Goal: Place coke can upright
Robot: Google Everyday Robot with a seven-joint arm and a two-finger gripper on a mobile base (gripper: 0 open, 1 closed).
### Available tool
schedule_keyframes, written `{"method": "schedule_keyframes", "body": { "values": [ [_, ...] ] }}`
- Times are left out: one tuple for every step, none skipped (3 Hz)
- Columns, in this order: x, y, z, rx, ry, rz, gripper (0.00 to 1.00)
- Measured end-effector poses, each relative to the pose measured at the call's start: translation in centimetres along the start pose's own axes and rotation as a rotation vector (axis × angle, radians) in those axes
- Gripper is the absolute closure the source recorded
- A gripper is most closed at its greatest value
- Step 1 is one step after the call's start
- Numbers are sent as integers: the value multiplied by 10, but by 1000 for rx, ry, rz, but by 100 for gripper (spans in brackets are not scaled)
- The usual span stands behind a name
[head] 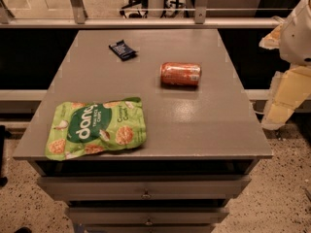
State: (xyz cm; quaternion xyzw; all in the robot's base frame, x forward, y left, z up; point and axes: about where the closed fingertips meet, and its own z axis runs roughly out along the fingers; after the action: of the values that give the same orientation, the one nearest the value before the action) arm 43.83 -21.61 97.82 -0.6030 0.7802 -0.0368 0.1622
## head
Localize lower drawer knob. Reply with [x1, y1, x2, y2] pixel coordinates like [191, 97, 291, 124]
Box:
[145, 219, 154, 226]

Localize drawer knob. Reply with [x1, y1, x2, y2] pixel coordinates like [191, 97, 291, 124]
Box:
[141, 190, 152, 200]
[145, 219, 154, 226]

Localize upper drawer knob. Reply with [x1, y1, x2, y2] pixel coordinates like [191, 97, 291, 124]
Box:
[141, 190, 152, 200]

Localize green rice chips bag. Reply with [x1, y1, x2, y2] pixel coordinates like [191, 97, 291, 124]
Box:
[45, 97, 147, 161]

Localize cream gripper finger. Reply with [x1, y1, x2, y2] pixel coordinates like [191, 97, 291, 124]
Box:
[261, 65, 311, 130]
[259, 24, 282, 50]

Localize metal window railing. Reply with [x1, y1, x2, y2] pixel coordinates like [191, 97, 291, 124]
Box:
[0, 0, 283, 29]

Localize orange coke can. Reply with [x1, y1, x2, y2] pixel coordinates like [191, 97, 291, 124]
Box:
[159, 62, 202, 86]

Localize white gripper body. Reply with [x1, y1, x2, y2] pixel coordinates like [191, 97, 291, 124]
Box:
[279, 0, 311, 66]

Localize grey drawer cabinet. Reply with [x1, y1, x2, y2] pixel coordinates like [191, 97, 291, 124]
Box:
[14, 29, 272, 233]

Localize dark blue snack bar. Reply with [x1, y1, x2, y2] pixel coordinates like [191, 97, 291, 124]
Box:
[109, 40, 136, 61]

